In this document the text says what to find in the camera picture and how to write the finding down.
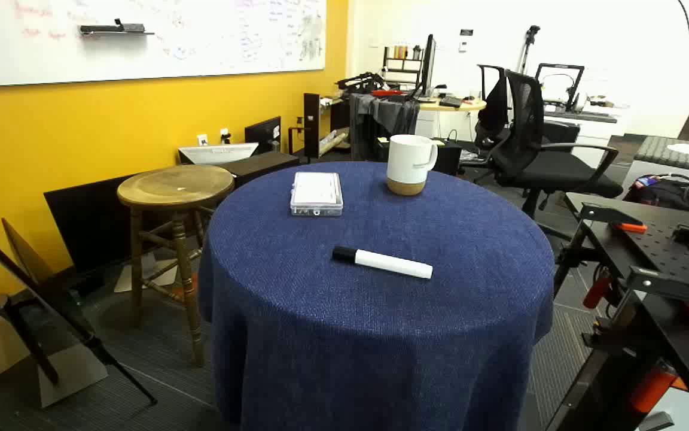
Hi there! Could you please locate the black whiteboard eraser holder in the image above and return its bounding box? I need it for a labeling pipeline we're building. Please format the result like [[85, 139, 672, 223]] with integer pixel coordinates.
[[78, 17, 154, 38]]

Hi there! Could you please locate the white flat plastic box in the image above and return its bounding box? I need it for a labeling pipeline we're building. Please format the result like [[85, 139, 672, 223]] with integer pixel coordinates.
[[286, 170, 346, 217]]

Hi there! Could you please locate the blue round tablecloth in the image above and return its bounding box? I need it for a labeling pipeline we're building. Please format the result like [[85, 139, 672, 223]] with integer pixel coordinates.
[[195, 158, 557, 431]]

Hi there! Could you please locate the black backpack with red trim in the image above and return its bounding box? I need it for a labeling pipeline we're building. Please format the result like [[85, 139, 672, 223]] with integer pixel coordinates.
[[622, 170, 689, 213]]

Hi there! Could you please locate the white shallow tray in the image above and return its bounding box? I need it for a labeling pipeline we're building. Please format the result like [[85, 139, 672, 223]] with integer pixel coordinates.
[[177, 141, 261, 168]]

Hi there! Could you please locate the black computer monitor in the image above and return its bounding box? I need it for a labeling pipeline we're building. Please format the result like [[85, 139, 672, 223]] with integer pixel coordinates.
[[418, 30, 439, 101]]

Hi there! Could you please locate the white marker with black cap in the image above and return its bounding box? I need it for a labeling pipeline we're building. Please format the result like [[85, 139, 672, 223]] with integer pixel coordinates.
[[329, 243, 434, 281]]

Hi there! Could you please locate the white mug with tan base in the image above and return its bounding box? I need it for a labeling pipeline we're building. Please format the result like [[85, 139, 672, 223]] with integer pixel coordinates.
[[382, 132, 439, 198]]

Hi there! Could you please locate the black open frame stand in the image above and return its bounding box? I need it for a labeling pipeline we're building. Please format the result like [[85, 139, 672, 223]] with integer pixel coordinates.
[[532, 59, 587, 114]]

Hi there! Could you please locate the black perforated metal workbench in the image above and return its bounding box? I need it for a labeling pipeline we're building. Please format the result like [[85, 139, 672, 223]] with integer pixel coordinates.
[[544, 192, 689, 431]]

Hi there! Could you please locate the round wooden stool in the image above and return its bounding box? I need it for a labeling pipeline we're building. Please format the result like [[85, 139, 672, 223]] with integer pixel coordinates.
[[115, 162, 237, 368]]

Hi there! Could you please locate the wall whiteboard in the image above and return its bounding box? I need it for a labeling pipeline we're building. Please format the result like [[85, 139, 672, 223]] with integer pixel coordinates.
[[0, 0, 328, 87]]

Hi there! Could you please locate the black upright speaker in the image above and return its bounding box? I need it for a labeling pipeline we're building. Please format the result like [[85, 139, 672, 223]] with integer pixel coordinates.
[[301, 91, 322, 160]]

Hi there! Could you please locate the black office chair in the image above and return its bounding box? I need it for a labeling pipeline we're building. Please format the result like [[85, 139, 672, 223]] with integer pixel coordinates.
[[474, 66, 627, 220]]

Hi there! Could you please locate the black tripod stand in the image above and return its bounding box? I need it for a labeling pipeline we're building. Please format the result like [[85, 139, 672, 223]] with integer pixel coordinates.
[[0, 204, 158, 407]]

